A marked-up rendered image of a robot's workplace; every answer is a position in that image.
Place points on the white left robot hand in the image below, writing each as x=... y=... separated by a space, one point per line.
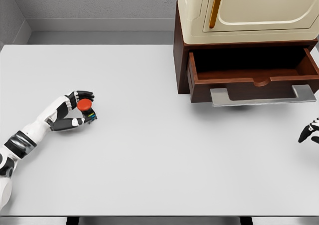
x=58 y=107

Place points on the red button switch black base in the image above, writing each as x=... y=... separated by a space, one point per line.
x=84 y=104

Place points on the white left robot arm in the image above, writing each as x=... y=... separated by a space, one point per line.
x=23 y=135

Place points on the brown wooden drawer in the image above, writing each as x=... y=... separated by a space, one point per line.
x=202 y=90

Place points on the dark brown wooden cabinet base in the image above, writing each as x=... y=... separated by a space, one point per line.
x=180 y=60

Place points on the cream cabinet body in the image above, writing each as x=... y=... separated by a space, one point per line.
x=192 y=13

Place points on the cream cabinet door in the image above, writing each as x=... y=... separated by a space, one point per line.
x=261 y=5

